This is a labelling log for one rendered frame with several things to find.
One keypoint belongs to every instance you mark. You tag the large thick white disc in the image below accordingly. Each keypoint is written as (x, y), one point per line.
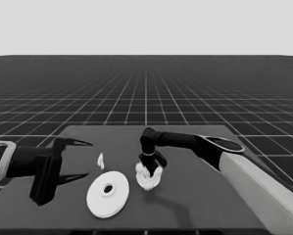
(97, 202)

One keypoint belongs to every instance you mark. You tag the white round carrier with pins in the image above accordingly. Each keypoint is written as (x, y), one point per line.
(155, 183)

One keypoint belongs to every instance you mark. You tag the small white T-shaped piece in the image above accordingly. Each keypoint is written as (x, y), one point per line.
(101, 161)

